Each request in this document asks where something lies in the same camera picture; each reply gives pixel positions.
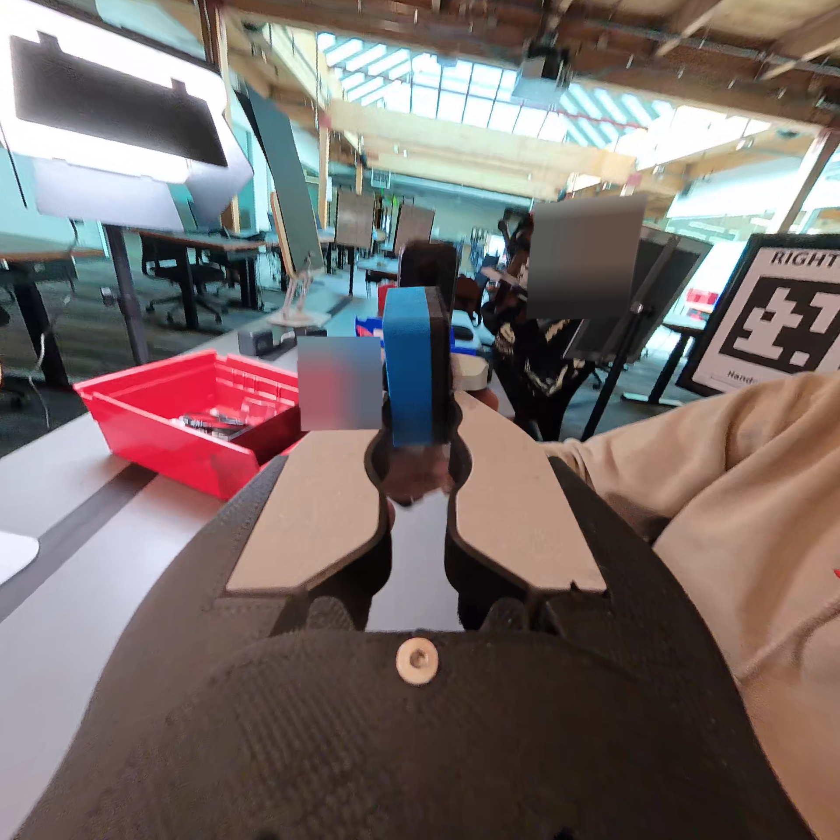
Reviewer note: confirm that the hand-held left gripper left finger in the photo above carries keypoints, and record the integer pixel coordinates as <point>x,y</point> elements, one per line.
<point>308,512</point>

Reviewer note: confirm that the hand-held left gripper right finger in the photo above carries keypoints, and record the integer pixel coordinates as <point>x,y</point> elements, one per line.
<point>518,512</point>

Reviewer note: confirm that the blue plastic bin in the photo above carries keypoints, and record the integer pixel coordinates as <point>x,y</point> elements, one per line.
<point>367,326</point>

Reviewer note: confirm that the blue foam block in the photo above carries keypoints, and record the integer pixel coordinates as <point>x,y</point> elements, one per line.
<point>407,367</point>

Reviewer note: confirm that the black hand tool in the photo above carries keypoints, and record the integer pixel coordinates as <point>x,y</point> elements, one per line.
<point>216,425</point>

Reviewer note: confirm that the person's right hand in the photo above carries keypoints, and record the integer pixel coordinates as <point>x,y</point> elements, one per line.
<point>420,472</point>

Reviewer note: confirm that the brown pegboard panel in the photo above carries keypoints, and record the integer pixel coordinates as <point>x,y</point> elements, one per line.
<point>354,220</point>
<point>413,226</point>

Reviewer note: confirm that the red plastic bin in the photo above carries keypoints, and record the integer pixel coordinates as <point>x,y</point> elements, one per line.
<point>164,453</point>

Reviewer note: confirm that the black power adapter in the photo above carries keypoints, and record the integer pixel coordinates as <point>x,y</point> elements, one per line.
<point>259,342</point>

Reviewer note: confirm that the wooden office desk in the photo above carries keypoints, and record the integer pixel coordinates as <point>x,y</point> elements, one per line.
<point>39,246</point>
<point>197,237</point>

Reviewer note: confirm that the black panel on tripod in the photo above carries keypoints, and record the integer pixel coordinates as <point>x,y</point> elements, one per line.
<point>663,275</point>

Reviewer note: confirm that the black office chair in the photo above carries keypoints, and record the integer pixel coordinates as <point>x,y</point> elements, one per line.
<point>177,269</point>

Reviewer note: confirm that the right tag board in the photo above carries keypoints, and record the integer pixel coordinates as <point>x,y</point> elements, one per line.
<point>741,354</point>

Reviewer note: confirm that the person's beige sweatshirt torso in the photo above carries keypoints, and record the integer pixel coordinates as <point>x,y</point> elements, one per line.
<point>774,623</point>

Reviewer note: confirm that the black light stand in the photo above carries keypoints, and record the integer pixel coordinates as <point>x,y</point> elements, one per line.
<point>124,295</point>

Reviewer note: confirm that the white board stand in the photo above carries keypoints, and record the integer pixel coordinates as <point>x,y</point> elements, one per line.
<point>16,554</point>

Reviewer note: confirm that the white studio light panel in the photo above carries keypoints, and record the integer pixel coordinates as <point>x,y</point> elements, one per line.
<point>98,151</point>

